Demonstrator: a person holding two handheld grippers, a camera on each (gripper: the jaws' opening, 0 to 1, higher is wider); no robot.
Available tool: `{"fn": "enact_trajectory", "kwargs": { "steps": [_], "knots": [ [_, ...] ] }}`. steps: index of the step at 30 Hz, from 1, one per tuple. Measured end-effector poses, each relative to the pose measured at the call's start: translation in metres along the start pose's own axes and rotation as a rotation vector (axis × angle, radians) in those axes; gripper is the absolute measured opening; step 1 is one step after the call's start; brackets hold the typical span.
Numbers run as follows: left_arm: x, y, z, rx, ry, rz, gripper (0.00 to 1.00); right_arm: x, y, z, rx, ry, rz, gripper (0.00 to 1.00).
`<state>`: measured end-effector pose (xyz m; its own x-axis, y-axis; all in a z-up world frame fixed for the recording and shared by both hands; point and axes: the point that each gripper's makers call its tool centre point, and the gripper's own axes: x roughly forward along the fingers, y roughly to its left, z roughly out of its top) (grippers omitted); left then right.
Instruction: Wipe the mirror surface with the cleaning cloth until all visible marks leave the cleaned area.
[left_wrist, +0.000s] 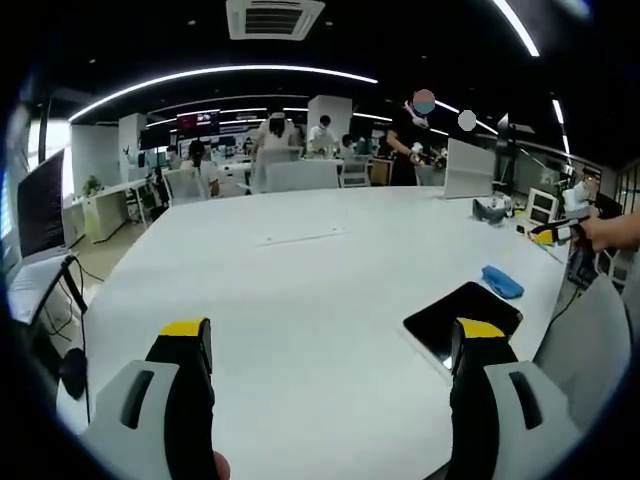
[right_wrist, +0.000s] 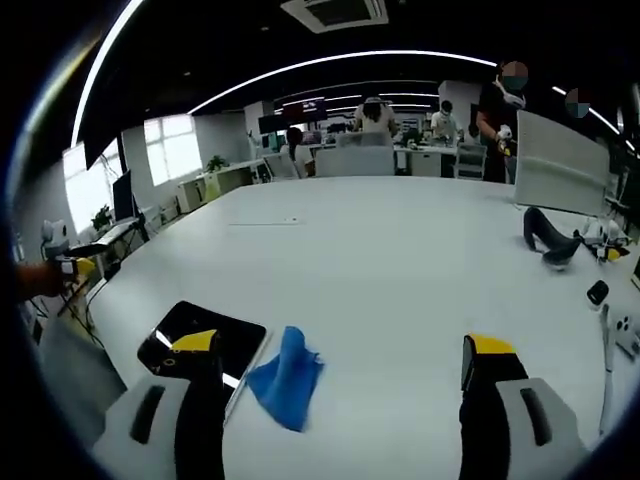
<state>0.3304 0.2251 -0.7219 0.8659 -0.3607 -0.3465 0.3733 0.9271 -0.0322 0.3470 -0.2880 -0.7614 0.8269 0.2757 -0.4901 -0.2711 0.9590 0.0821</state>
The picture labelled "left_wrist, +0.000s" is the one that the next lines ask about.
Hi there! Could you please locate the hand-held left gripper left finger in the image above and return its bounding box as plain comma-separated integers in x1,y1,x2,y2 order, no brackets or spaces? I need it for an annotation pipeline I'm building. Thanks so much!
82,315,221,480

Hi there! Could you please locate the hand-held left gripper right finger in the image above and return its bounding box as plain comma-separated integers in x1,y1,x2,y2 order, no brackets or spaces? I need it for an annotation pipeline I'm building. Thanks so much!
448,317,584,480

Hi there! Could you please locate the blue cleaning cloth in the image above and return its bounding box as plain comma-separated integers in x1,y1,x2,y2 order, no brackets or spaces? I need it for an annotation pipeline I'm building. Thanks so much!
480,264,526,300

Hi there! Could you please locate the person's right hand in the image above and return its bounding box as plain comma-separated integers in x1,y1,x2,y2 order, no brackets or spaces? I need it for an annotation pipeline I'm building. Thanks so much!
582,214,630,252

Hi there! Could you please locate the person's left hand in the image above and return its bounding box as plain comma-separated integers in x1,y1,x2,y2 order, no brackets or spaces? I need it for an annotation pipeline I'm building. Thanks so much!
212,449,235,480

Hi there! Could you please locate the white storage box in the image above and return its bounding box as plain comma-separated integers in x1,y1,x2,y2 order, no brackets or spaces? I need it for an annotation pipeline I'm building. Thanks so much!
526,188,560,224

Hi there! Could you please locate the grey black neck device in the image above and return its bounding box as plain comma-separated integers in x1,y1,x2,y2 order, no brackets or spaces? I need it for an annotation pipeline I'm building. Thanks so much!
471,196,508,229

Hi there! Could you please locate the white curved monitor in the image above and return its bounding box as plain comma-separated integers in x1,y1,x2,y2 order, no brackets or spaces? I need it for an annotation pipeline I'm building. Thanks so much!
443,137,497,201

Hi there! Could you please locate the grey mesh office chair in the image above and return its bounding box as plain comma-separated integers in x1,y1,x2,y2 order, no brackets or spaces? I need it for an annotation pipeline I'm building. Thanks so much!
531,273,632,432

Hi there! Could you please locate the black laptop stand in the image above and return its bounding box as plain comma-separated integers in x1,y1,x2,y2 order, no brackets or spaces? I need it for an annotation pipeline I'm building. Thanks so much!
29,253,92,401

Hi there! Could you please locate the straight ceiling light strip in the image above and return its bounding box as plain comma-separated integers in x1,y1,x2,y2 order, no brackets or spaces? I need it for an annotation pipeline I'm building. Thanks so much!
491,0,542,58

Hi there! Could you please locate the white office desk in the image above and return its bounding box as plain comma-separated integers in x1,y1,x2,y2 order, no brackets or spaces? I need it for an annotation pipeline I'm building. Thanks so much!
73,178,152,246

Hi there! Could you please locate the green potted plant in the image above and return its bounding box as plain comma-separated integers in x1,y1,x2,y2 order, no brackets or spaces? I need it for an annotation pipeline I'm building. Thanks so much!
81,174,105,200

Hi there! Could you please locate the open laptop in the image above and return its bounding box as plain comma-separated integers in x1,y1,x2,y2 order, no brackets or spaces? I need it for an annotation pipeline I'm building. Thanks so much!
8,146,69,325

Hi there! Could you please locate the curved ceiling light strip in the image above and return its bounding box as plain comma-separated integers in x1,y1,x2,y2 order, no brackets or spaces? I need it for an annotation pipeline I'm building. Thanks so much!
67,63,380,122

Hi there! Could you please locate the ceiling air conditioner vent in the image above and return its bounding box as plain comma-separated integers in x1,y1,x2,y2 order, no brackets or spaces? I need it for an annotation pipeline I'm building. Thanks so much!
225,0,327,41

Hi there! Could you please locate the red wall screen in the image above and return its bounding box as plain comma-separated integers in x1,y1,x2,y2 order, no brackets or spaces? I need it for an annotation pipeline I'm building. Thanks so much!
175,109,222,136

